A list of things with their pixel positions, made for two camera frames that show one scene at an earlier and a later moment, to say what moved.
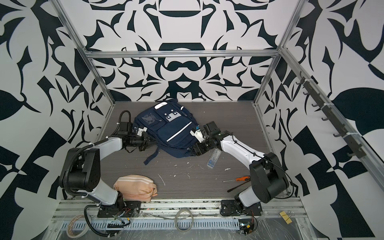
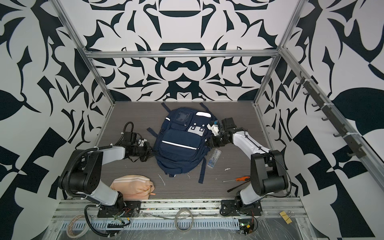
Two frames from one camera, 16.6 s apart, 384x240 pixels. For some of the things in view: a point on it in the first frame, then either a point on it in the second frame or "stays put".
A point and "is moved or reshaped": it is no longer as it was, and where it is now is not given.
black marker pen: (231, 189) stays put
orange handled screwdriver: (242, 178) stays put
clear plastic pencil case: (214, 158) stays put
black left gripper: (146, 141) to (148, 151)
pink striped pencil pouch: (135, 187) stays put
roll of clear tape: (69, 229) stays put
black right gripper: (199, 149) to (213, 142)
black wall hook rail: (358, 151) stays put
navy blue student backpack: (169, 124) is moved or reshaped
